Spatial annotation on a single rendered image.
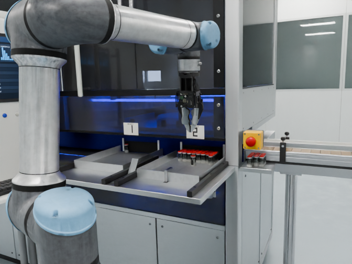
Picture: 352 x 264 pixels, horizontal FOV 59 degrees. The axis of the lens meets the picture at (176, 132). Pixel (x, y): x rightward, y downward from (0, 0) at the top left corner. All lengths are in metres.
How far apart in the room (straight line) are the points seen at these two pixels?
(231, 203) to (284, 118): 4.61
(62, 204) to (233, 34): 0.94
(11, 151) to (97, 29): 1.11
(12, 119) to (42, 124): 0.93
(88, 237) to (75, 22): 0.41
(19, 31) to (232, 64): 0.83
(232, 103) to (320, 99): 4.61
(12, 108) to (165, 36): 1.04
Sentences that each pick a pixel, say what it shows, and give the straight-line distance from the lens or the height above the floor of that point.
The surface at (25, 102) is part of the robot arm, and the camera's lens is 0.75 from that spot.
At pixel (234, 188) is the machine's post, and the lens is 1.38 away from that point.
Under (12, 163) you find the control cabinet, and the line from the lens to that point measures 1.68.
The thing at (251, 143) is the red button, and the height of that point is 0.99.
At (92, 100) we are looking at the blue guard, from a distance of 1.66.
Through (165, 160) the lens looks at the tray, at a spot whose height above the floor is 0.90.
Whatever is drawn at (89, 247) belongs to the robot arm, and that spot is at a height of 0.92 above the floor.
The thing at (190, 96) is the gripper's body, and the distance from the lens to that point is 1.04.
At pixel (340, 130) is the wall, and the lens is 5.93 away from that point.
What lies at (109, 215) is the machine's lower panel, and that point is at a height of 0.54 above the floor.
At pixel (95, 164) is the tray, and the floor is 0.90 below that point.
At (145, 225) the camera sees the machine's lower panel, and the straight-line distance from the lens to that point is 1.65.
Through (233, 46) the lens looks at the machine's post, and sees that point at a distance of 1.31.
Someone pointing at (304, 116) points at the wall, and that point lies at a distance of 5.90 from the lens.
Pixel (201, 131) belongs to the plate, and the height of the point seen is 1.03.
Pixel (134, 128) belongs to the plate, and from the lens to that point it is 1.52.
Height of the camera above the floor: 1.24
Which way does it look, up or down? 9 degrees down
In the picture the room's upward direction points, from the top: 2 degrees counter-clockwise
